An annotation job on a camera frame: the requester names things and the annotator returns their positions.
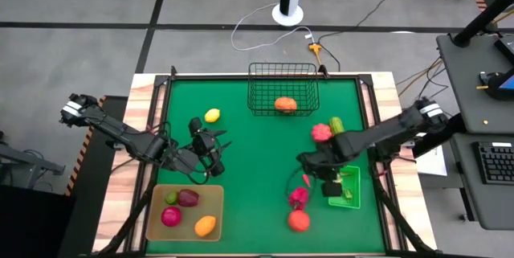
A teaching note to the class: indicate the black cabinet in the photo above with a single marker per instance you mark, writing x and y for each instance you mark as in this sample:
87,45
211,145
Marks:
96,201

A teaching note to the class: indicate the black monitor pole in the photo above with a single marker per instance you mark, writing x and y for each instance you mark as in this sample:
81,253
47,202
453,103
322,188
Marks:
486,15

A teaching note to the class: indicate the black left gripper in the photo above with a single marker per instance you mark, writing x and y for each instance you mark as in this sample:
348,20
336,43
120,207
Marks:
209,149

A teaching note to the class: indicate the black desk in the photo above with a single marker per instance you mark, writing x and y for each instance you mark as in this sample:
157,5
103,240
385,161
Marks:
490,210
462,89

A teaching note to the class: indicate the large orange fruit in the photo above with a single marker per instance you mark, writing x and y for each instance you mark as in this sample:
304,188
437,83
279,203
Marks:
299,220

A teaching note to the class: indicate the black keyboard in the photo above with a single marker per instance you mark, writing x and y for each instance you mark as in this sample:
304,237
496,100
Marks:
496,163

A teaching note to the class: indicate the green lime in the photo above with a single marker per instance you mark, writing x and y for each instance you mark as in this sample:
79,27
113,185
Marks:
171,197

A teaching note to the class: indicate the orange black hazard strip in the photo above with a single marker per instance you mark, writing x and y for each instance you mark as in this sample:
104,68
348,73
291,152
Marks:
85,141

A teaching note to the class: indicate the bright red apple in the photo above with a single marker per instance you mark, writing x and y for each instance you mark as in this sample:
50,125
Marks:
171,216

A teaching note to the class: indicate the black aluminium rig frame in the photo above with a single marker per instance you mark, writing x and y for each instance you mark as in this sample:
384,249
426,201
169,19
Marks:
201,76

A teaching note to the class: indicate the green bumpy cucumber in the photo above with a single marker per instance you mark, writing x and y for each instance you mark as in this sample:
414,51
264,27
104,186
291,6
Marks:
336,125

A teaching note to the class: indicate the yellow orange mango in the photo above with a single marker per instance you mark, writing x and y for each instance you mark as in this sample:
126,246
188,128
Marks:
205,226

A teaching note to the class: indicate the green pepper with stem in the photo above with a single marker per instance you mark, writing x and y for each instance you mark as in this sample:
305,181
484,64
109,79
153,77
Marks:
347,193

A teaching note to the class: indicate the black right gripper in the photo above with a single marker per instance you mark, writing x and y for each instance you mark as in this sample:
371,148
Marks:
321,163

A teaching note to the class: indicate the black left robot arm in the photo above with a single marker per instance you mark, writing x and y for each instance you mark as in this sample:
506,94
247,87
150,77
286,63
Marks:
120,131

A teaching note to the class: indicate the orange pumpkin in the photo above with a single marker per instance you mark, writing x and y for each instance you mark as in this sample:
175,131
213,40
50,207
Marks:
285,104

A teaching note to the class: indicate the translucent orange plastic tray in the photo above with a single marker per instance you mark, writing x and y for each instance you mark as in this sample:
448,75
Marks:
188,210

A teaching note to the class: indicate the dark red apple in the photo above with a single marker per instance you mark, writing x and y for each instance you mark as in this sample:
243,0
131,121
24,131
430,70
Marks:
188,197

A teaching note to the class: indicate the small red chili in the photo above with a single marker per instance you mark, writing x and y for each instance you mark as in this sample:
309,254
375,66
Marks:
306,180

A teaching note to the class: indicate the grey desk leg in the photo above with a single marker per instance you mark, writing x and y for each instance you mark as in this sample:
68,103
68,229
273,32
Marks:
28,165

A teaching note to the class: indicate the yellow lemon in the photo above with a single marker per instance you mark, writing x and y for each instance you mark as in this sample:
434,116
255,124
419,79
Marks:
212,115

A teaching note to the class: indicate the green plastic basket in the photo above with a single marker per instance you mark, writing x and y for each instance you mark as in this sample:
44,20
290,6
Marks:
355,185

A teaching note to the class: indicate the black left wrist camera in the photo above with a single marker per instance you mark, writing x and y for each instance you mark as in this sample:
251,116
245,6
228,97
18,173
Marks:
195,123

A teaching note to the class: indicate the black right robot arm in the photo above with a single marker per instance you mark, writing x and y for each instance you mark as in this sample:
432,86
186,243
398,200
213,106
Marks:
385,133

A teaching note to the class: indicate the yellow power plug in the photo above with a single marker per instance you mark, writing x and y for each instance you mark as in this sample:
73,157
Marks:
315,47

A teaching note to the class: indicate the black desk device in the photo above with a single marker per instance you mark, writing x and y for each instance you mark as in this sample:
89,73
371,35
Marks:
496,85

